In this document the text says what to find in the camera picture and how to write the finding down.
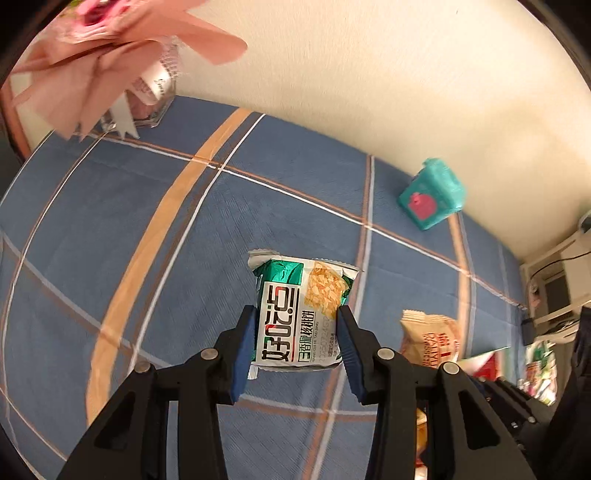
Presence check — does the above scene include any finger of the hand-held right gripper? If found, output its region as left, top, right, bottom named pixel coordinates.
left=471, top=375, right=539, bottom=424

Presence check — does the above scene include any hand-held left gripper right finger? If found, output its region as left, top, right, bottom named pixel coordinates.
left=336, top=305, right=539, bottom=480

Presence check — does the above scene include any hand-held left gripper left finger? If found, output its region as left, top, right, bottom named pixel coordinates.
left=55, top=305, right=259, bottom=480

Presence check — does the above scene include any green cracker packet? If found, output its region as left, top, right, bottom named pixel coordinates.
left=246, top=249, right=365, bottom=380

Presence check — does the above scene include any red patterned packet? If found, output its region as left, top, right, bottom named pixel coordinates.
left=459, top=351, right=509, bottom=381

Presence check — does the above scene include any white green biscuit packet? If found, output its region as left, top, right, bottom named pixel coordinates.
left=519, top=342, right=559, bottom=407

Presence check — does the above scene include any orange bread packet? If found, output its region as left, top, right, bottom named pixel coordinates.
left=399, top=309, right=462, bottom=367

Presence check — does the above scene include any small white shelf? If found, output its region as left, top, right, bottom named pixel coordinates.
left=519, top=226, right=591, bottom=333

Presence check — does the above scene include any teal toy box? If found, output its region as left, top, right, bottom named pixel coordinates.
left=398, top=157, right=466, bottom=230

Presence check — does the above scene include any blue plaid tablecloth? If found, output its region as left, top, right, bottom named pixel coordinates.
left=0, top=95, right=532, bottom=480

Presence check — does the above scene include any clear glass vase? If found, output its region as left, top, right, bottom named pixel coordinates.
left=99, top=39, right=178, bottom=134

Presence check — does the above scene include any pink flower bouquet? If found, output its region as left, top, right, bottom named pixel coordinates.
left=9, top=0, right=250, bottom=141

